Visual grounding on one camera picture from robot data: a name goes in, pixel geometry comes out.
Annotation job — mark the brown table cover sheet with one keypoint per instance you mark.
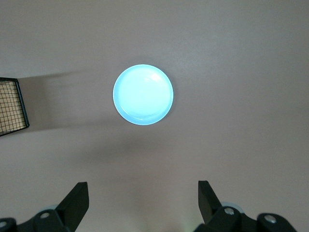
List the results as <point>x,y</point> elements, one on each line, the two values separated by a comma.
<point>229,72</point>

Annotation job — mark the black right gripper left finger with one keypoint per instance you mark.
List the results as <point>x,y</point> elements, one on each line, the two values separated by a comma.
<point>70,207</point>

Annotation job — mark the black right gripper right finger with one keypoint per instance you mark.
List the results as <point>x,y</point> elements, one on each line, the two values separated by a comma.
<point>212,207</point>

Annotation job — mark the light blue round plate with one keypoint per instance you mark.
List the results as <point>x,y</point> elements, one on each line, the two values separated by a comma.
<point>143,94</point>

